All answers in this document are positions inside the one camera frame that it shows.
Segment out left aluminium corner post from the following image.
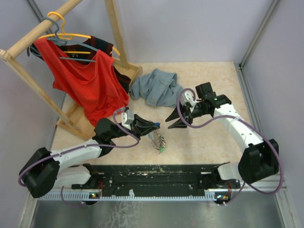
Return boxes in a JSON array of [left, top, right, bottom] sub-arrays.
[[25, 0, 44, 23]]

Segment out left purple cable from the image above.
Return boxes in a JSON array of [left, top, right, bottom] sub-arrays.
[[18, 108, 141, 207]]

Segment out bunch of keys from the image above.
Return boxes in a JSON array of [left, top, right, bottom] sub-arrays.
[[148, 130, 167, 154]]

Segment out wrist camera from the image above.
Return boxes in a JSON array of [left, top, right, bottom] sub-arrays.
[[121, 110, 135, 130], [180, 91, 196, 108]]

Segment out aluminium corner post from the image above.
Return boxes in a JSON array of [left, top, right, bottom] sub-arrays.
[[238, 0, 281, 70], [25, 0, 44, 23]]

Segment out wooden clothes rack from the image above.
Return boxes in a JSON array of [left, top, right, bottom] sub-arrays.
[[0, 0, 143, 144]]

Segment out aluminium frame rail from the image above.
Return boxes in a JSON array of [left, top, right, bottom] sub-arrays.
[[36, 174, 280, 203]]

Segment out red tank top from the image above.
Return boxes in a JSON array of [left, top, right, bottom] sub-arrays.
[[33, 38, 129, 126]]

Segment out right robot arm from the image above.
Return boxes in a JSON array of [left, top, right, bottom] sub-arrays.
[[166, 82, 279, 188]]

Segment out right aluminium corner post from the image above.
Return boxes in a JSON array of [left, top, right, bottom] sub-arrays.
[[238, 0, 281, 70]]

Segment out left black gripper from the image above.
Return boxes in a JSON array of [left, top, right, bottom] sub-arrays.
[[109, 114, 160, 140]]

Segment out purple cable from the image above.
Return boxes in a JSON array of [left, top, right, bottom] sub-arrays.
[[18, 108, 141, 207], [177, 88, 285, 206]]

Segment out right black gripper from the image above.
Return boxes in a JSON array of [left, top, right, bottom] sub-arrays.
[[165, 101, 209, 129]]

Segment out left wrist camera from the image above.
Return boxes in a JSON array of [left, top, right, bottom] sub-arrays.
[[121, 110, 135, 130]]

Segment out teal hanger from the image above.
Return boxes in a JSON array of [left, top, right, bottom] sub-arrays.
[[26, 17, 98, 57]]

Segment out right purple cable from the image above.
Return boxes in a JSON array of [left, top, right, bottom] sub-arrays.
[[177, 88, 285, 206]]

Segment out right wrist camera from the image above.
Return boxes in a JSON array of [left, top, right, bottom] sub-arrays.
[[180, 91, 196, 108]]

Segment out yellow hanger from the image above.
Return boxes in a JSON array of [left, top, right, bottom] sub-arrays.
[[37, 11, 121, 57]]

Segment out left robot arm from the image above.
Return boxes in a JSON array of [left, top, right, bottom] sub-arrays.
[[18, 112, 161, 198]]

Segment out blue denim shirt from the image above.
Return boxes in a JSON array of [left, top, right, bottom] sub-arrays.
[[131, 69, 183, 108]]

